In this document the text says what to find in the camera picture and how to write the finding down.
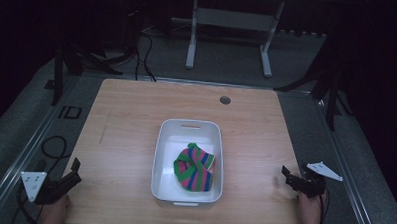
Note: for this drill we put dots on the person's right hand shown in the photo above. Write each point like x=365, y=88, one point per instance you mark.
x=311, y=212

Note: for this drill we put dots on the person's left hand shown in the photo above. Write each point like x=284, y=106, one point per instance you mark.
x=55, y=213

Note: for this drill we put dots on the striped green pink blue sock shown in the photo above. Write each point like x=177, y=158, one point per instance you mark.
x=194, y=172

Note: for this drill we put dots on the white plastic basket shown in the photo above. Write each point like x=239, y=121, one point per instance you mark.
x=171, y=151

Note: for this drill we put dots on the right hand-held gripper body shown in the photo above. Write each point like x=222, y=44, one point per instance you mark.
x=312, y=186

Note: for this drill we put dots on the white metal stand frame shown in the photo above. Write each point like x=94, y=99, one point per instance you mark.
x=233, y=19

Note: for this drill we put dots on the black tripod stand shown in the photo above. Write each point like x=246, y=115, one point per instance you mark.
x=328, y=76
x=75, y=59

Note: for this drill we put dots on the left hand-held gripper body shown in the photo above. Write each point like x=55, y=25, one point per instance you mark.
x=34, y=183

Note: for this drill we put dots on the grey round table grommet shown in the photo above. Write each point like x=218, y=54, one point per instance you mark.
x=225, y=100

